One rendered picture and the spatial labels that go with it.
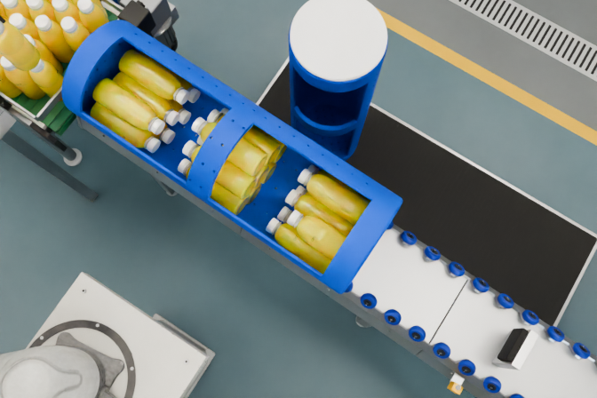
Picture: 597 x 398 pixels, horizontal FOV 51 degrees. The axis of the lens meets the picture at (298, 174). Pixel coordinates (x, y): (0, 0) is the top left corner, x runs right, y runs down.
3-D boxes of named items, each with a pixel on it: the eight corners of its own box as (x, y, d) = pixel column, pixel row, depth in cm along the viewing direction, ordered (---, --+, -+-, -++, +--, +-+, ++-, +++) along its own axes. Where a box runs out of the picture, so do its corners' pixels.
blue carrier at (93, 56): (337, 301, 165) (348, 287, 138) (80, 125, 178) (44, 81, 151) (392, 215, 173) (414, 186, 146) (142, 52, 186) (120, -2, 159)
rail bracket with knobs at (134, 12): (139, 49, 191) (131, 33, 181) (121, 36, 192) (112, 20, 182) (160, 25, 193) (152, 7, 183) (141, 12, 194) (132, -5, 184)
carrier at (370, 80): (285, 109, 265) (298, 173, 258) (280, 2, 181) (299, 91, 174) (350, 97, 267) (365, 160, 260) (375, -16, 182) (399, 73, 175)
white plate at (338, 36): (281, 0, 180) (281, 3, 181) (300, 88, 173) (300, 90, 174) (375, -17, 181) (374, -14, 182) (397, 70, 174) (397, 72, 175)
